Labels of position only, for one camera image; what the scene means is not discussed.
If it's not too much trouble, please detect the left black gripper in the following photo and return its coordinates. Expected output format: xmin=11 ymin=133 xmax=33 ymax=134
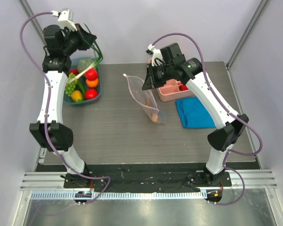
xmin=62 ymin=24 xmax=97 ymax=56

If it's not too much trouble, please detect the green scallion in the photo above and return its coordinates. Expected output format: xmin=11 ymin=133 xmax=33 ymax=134
xmin=67 ymin=24 xmax=103 ymax=84

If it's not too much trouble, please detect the clear zip top bag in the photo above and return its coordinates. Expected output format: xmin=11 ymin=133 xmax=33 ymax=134
xmin=123 ymin=73 xmax=166 ymax=124

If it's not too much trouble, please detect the green netted melon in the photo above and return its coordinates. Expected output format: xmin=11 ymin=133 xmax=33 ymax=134
xmin=77 ymin=57 xmax=96 ymax=73

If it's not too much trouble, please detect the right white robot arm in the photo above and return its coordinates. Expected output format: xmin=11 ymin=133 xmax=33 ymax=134
xmin=142 ymin=43 xmax=249 ymax=186

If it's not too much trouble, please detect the pink compartment tray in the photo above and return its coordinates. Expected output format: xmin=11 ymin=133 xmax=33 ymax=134
xmin=156 ymin=65 xmax=194 ymax=102

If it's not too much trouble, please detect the red item in tray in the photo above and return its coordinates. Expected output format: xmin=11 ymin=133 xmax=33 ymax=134
xmin=179 ymin=85 xmax=188 ymax=91

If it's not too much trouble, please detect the red chili pepper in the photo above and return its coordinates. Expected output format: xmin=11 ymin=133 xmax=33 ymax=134
xmin=69 ymin=68 xmax=79 ymax=75

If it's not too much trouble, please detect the orange tangerine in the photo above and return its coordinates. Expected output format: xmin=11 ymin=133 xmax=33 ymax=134
xmin=85 ymin=78 xmax=100 ymax=89

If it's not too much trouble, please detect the green pepper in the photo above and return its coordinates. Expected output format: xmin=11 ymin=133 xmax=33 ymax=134
xmin=77 ymin=81 xmax=85 ymax=95

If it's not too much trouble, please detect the blue plastic fruit basket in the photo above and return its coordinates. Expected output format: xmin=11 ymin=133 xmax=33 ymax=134
xmin=63 ymin=57 xmax=102 ymax=106

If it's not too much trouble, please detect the green grape bunch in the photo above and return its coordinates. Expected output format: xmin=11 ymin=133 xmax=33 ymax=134
xmin=65 ymin=73 xmax=78 ymax=97

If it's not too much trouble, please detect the blue folded cloth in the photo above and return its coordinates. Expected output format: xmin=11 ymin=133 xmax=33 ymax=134
xmin=175 ymin=97 xmax=216 ymax=129

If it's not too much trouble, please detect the yellow lemon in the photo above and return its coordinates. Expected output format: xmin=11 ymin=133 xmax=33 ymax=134
xmin=71 ymin=90 xmax=84 ymax=102

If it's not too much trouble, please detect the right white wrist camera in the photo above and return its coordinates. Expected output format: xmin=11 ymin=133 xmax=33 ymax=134
xmin=146 ymin=44 xmax=164 ymax=66

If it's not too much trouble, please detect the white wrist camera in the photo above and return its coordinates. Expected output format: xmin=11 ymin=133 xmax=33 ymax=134
xmin=51 ymin=9 xmax=77 ymax=32
xmin=146 ymin=44 xmax=164 ymax=66

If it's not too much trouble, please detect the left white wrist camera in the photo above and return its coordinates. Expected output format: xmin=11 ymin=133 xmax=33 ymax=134
xmin=51 ymin=9 xmax=77 ymax=32

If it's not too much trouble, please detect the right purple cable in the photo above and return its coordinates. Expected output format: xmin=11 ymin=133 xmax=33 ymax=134
xmin=150 ymin=32 xmax=264 ymax=206

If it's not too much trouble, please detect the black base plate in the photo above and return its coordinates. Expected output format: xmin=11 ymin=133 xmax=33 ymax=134
xmin=36 ymin=163 xmax=232 ymax=193

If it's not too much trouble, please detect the white slotted cable duct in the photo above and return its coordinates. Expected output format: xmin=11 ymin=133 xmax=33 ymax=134
xmin=30 ymin=190 xmax=207 ymax=201

